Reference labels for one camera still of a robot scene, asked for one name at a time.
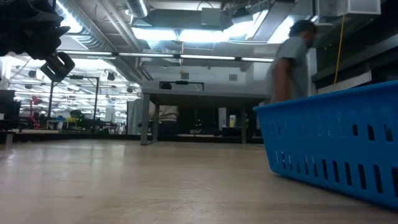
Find person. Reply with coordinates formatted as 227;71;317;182
148;105;180;136
266;19;319;105

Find black robot arms green lights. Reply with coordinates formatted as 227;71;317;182
52;108;113;132

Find black computer monitor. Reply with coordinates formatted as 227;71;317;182
0;89;21;130

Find long ceiling light bar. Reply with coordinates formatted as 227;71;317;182
57;49;275;63

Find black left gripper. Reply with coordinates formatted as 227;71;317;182
0;0;75;83

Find blue plastic basket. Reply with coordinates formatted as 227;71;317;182
253;80;398;210

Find yellow power cable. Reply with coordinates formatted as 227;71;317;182
333;0;348;85

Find black station camera frame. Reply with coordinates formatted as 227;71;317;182
47;74;100;129

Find wooden workbench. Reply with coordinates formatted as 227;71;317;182
12;128;125;135

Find grey cabinet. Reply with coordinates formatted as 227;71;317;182
126;98;144;135

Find grey perforated metal riser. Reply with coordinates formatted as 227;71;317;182
140;88;272;146

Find red desk lamp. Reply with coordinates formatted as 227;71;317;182
29;95;44;129

